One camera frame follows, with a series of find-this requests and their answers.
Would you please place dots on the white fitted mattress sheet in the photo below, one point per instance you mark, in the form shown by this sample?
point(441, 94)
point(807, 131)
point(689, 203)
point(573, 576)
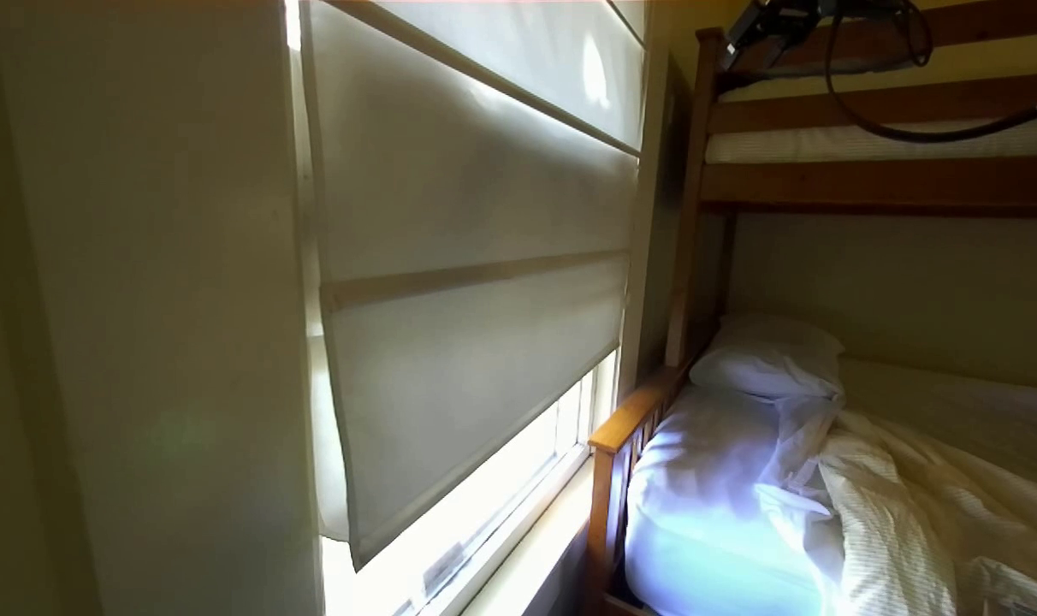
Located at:
point(700, 501)

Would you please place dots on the white pillow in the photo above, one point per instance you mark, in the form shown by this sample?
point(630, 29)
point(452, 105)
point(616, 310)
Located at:
point(769, 359)

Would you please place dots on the beige roman blinds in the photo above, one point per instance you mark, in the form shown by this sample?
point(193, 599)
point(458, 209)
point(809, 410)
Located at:
point(470, 172)

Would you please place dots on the white crumpled duvet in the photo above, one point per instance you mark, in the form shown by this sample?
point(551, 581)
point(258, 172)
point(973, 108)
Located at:
point(939, 513)

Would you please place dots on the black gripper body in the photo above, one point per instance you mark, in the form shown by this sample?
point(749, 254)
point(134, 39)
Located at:
point(776, 26)

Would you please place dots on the wooden bunk bed frame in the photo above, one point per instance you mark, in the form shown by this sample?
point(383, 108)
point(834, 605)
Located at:
point(880, 181)

